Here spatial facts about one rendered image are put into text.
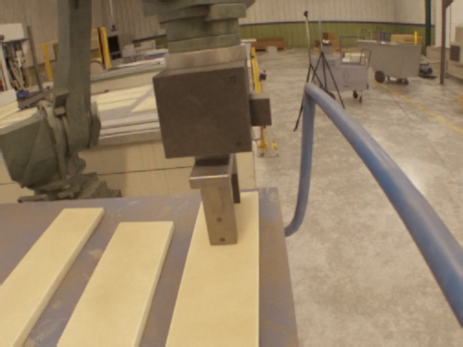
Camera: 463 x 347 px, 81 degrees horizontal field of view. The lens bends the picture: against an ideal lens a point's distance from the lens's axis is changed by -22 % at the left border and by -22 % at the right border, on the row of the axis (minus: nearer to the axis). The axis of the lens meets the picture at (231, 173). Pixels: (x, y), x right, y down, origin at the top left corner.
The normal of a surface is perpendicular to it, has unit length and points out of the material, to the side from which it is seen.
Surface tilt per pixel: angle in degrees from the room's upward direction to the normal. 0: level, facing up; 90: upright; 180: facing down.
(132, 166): 90
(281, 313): 0
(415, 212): 37
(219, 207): 115
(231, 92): 90
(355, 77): 90
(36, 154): 90
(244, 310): 0
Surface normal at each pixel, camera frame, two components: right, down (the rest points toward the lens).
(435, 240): -0.68, -0.66
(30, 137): 0.72, 0.23
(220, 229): -0.06, 0.44
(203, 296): -0.11, -0.90
